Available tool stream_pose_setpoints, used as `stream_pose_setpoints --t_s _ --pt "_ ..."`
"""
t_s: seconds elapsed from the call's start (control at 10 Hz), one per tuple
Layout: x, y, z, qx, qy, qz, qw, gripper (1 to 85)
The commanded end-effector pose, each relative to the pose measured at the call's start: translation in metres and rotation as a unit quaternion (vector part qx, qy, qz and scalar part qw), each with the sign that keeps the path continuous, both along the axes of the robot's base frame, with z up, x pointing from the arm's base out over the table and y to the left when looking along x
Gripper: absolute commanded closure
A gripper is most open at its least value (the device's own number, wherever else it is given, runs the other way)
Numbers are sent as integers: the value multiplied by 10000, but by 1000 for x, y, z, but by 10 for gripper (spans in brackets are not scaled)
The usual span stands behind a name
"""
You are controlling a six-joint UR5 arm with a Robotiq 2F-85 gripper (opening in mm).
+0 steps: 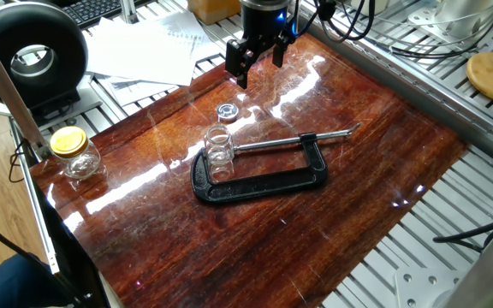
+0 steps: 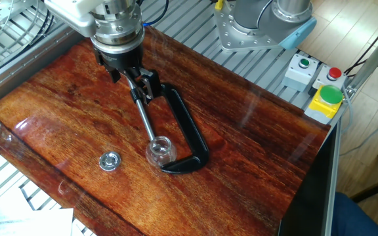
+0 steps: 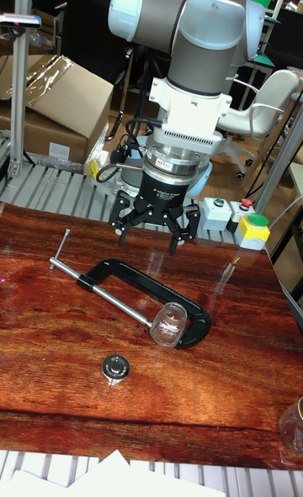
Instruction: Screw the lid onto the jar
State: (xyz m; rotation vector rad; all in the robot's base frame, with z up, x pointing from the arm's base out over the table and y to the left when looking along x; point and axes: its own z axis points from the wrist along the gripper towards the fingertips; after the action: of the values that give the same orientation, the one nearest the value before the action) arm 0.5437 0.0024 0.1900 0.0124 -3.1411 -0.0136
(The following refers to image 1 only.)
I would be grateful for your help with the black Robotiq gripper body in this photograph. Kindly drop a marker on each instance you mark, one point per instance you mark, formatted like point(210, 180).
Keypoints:
point(265, 19)

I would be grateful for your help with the aluminium frame post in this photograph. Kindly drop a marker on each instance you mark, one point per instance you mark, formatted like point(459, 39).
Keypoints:
point(2, 81)

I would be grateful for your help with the silver metal jar lid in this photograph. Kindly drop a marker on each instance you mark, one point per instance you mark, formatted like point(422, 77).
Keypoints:
point(227, 112)

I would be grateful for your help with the round wooden stand base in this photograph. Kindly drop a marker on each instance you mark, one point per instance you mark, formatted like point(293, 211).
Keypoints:
point(490, 81)

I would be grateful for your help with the paper sheet with drawing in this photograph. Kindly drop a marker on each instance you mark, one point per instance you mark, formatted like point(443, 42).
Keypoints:
point(135, 92)

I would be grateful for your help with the silver pedestal mounting plate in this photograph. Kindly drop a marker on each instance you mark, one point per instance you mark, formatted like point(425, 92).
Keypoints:
point(456, 17)

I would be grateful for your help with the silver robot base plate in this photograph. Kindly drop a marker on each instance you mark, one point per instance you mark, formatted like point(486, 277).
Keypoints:
point(422, 286)

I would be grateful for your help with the black computer keyboard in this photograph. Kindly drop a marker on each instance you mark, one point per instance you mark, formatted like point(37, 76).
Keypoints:
point(92, 10)

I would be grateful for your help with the grey aluminium rail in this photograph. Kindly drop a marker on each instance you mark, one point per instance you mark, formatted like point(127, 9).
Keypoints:
point(400, 81)

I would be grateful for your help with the glass jar with yellow lid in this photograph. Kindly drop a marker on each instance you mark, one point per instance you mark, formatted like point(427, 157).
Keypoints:
point(75, 158)

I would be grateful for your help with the blue trouser leg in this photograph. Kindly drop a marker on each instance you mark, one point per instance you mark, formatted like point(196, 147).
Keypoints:
point(11, 282)

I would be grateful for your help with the yellow-brown box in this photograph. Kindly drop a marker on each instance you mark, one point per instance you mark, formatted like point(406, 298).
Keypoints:
point(214, 10)

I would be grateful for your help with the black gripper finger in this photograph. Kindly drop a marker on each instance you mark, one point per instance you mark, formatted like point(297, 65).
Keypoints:
point(280, 51)
point(240, 60)

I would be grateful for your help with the short metal post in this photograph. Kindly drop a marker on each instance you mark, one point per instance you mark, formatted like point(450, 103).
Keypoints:
point(128, 10)

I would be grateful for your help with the white printed paper sheets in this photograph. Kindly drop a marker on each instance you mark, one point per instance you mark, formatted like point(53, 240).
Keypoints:
point(144, 47)

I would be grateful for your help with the black flat panel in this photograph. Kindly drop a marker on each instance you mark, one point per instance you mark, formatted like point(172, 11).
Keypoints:
point(75, 265)

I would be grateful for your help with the black C-clamp with steel screw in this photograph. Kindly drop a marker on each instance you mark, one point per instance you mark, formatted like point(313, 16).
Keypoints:
point(263, 184)

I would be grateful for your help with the small clear glass jar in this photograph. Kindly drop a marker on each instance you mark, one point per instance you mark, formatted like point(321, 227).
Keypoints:
point(218, 141)

